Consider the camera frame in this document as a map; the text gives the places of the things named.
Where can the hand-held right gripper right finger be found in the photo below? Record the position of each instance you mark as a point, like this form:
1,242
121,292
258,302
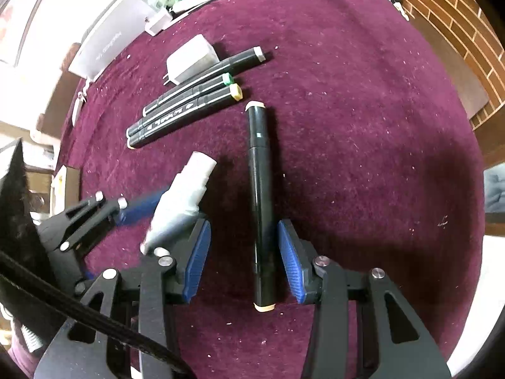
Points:
290,260

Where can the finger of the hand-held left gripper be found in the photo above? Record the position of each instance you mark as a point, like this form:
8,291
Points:
158,252
138,209

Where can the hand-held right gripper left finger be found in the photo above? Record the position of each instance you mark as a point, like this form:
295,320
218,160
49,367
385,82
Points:
197,256

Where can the small white bottle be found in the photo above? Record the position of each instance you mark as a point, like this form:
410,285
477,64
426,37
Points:
177,205

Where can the cardboard box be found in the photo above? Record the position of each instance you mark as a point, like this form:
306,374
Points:
65,189

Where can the black marker beige cap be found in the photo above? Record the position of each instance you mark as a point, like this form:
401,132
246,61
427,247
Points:
260,205

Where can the black marker yellow cap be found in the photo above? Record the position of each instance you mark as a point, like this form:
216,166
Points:
189,112

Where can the maroon velvet tablecloth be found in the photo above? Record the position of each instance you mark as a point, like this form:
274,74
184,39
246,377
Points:
355,166

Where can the black marker green cap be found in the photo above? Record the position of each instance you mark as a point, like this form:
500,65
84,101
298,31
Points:
185,100

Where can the white charger adapter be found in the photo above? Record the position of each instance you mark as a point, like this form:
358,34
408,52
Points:
191,61

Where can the black marker grey cap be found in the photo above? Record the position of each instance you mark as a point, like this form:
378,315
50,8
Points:
221,69

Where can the long grey gift box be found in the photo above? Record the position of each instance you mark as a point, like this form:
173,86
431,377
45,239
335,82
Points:
114,35

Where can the small white cube box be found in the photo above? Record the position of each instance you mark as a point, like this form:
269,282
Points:
158,23

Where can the grey cushion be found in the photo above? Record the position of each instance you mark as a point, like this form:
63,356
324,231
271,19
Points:
495,189

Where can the dark brown wooden furniture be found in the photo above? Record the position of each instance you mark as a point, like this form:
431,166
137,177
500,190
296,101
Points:
453,71

